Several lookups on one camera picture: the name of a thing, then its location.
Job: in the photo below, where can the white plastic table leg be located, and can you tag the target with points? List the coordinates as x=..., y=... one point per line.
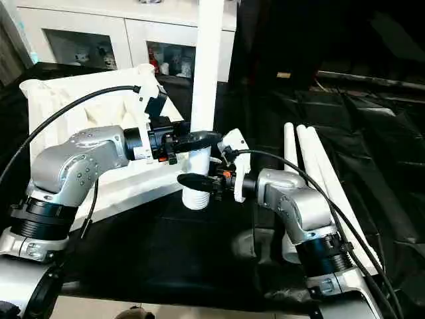
x=332, y=172
x=291, y=146
x=207, y=66
x=310, y=153

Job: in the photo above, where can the white plastic table top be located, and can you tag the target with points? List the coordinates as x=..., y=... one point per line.
x=66, y=109

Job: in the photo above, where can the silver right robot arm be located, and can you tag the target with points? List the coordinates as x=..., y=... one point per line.
x=299, y=206

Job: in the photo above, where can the black work surface mat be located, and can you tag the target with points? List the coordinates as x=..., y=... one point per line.
x=182, y=249

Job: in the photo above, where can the patterned jar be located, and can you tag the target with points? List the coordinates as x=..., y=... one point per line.
x=175, y=63
x=186, y=70

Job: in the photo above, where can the red white bottle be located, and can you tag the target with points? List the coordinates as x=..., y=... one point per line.
x=153, y=57

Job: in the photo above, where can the small yellow tag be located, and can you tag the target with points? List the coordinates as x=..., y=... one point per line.
x=284, y=74

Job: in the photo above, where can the small white figurine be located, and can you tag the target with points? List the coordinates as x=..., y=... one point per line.
x=81, y=55

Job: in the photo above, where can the white glass-door cabinet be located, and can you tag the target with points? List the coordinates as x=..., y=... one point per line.
x=133, y=20

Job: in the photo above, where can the black backdrop cloth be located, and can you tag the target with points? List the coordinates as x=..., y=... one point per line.
x=332, y=33

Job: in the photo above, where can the grey curtain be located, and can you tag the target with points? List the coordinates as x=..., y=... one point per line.
x=10, y=53

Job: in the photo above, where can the dark grey tube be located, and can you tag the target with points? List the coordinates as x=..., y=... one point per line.
x=372, y=79

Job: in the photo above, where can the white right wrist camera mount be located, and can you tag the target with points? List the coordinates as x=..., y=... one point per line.
x=234, y=139

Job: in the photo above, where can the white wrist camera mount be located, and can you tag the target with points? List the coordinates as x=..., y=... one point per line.
x=156, y=103
x=234, y=139

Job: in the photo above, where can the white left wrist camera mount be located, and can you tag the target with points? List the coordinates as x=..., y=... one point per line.
x=156, y=103

